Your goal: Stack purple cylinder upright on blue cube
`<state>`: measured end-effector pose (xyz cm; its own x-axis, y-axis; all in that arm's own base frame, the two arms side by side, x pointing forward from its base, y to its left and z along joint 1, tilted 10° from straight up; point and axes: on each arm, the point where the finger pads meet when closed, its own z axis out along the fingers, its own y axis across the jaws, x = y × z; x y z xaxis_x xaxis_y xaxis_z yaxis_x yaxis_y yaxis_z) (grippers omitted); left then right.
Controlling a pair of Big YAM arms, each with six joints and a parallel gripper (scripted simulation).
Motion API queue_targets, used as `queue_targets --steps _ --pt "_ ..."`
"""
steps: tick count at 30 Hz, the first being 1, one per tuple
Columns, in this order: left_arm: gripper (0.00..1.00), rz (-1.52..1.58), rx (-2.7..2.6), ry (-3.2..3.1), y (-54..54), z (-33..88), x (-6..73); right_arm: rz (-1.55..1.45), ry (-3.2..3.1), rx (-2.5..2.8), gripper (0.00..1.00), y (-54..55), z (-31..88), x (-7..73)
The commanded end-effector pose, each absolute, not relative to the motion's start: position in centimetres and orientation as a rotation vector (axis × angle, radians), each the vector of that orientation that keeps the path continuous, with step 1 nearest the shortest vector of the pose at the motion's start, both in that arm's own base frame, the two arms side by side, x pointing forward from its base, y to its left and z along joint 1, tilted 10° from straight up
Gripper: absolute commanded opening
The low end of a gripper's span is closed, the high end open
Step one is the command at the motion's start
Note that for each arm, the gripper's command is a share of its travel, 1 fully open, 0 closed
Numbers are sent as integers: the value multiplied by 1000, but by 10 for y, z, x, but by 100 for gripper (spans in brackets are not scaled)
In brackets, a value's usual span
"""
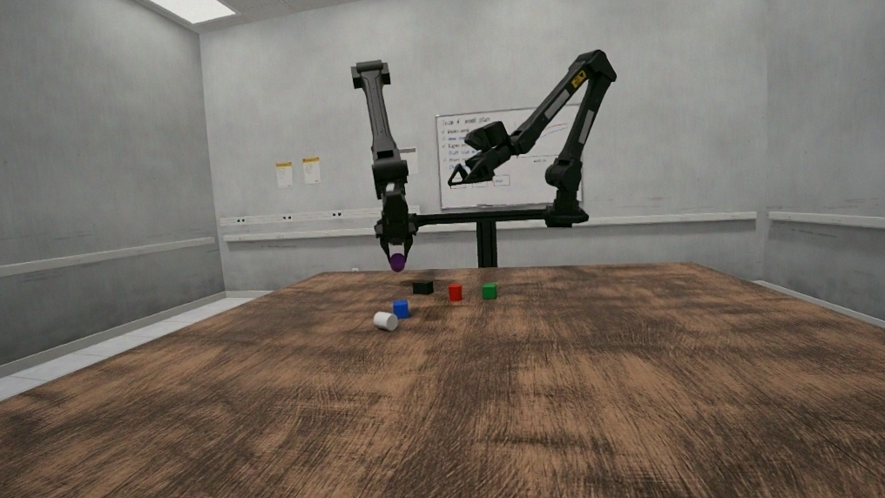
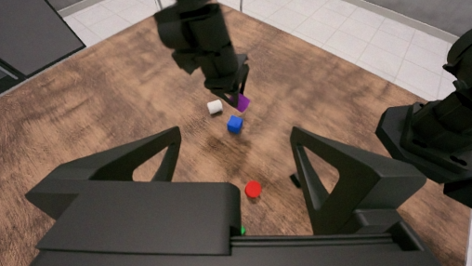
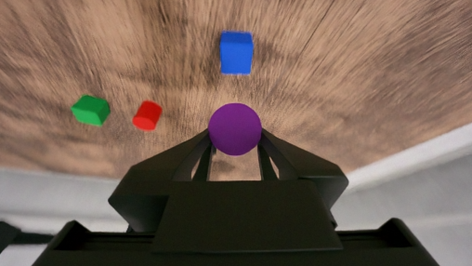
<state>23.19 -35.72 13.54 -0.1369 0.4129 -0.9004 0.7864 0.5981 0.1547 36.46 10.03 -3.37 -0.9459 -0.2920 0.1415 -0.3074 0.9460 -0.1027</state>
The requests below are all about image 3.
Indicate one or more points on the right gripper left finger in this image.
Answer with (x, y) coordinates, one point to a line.
(177, 163)

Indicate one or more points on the green cube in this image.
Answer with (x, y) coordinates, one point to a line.
(91, 111)

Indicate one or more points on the blue cube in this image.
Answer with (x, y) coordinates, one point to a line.
(236, 54)

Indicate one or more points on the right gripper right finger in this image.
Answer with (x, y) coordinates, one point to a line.
(295, 163)

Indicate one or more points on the red cylinder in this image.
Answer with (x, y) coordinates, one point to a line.
(148, 117)

